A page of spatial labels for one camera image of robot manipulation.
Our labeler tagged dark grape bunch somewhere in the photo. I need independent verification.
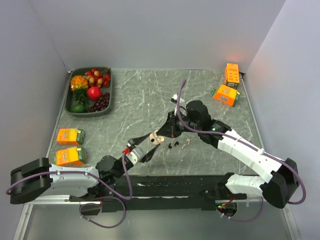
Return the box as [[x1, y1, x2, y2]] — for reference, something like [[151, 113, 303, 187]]
[[88, 92, 110, 113]]

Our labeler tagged orange juice box left upper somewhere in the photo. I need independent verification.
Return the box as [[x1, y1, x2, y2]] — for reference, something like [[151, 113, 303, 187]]
[[56, 128, 86, 145]]

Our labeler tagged green avocado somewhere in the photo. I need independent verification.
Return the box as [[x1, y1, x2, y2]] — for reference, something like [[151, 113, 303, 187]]
[[70, 104, 87, 113]]

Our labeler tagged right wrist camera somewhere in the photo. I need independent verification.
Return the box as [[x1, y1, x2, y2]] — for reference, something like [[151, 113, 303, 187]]
[[170, 93, 185, 105]]

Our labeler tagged orange juice box left lower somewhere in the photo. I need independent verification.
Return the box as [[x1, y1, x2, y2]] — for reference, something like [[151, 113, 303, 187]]
[[55, 146, 88, 167]]

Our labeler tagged orange juice box tilted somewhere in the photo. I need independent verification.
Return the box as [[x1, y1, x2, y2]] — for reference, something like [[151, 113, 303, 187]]
[[211, 84, 241, 107]]

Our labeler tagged red lychee bunch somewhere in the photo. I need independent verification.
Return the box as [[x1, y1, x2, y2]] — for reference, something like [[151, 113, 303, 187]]
[[84, 67, 111, 88]]

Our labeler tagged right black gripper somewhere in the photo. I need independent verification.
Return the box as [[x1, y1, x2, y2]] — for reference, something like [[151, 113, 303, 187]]
[[157, 110, 201, 139]]

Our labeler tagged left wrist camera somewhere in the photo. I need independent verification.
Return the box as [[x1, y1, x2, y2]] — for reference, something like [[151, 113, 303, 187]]
[[122, 147, 144, 166]]

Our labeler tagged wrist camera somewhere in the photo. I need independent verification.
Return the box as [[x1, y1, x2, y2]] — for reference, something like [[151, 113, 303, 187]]
[[170, 93, 185, 105], [122, 147, 144, 166]]

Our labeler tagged beige earbud charging case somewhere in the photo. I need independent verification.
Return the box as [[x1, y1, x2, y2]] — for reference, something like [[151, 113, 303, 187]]
[[148, 130, 165, 146]]

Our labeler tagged grey fruit tray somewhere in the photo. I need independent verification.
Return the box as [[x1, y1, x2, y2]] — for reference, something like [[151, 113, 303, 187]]
[[64, 67, 113, 118]]

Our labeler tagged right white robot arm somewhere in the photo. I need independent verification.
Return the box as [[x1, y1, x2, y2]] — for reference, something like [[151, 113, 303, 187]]
[[156, 100, 300, 209]]

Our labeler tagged orange pineapple toy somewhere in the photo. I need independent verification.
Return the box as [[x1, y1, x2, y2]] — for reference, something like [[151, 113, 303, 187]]
[[70, 75, 89, 105]]

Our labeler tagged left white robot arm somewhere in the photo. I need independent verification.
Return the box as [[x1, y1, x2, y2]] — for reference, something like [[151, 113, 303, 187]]
[[5, 132, 164, 205]]

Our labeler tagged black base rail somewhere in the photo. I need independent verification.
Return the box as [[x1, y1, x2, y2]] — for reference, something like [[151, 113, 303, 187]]
[[68, 173, 248, 213]]

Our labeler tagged red apple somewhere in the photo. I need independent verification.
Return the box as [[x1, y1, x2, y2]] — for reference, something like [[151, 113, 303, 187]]
[[87, 86, 102, 101]]

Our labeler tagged orange juice box far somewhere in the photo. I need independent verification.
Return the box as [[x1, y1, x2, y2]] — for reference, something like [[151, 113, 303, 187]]
[[224, 63, 240, 89]]

